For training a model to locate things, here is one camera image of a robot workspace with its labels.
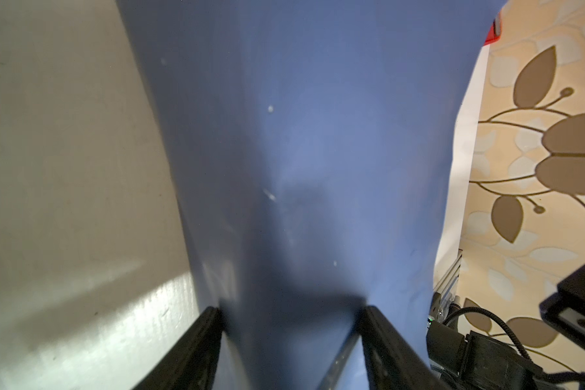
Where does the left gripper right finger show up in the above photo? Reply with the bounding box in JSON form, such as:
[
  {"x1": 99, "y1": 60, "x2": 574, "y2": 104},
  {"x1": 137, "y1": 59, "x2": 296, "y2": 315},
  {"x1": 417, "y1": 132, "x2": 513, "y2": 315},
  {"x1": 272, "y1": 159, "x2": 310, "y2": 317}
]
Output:
[{"x1": 358, "y1": 305, "x2": 447, "y2": 390}]

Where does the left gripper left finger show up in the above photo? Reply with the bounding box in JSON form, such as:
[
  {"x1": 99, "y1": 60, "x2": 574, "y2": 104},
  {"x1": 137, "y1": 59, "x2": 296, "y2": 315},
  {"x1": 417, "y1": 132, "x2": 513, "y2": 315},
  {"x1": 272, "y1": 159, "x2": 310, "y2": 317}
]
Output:
[{"x1": 135, "y1": 306, "x2": 224, "y2": 390}]

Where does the light blue wrapping paper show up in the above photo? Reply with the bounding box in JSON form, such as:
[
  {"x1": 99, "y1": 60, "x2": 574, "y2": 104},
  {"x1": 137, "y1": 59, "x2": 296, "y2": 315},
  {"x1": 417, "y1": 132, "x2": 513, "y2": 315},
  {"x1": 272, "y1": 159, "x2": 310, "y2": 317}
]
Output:
[{"x1": 118, "y1": 1, "x2": 503, "y2": 389}]

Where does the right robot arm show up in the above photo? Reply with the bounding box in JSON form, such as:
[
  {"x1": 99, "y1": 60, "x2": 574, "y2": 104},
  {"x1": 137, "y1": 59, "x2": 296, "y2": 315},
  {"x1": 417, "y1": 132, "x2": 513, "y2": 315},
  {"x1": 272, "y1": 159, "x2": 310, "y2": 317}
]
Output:
[{"x1": 427, "y1": 265, "x2": 585, "y2": 389}]

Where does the red tape dispenser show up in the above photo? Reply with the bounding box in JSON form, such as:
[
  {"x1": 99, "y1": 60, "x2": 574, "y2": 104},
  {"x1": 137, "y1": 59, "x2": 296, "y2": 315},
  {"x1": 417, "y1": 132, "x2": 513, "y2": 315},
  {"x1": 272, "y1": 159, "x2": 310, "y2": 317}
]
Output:
[{"x1": 484, "y1": 13, "x2": 502, "y2": 46}]

